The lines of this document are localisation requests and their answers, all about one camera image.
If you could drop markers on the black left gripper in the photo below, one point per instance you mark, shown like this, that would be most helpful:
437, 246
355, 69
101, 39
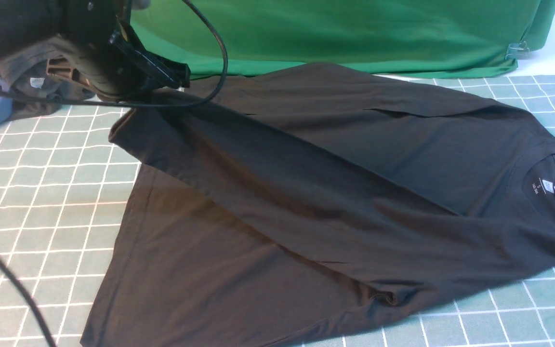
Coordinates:
113, 63

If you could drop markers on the dark gray long-sleeve top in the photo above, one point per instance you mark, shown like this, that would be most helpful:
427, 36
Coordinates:
317, 201

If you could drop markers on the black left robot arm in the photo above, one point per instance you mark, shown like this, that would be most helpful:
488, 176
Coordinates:
25, 23

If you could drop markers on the dark gray crumpled shirt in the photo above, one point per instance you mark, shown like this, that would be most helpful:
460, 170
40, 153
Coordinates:
25, 75

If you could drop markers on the metal binder clip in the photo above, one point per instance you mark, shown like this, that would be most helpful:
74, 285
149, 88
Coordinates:
517, 50

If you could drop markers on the green checkered tablecloth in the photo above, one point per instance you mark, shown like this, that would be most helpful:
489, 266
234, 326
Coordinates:
63, 191

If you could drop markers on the green backdrop cloth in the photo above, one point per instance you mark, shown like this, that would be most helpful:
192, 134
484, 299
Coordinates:
444, 39

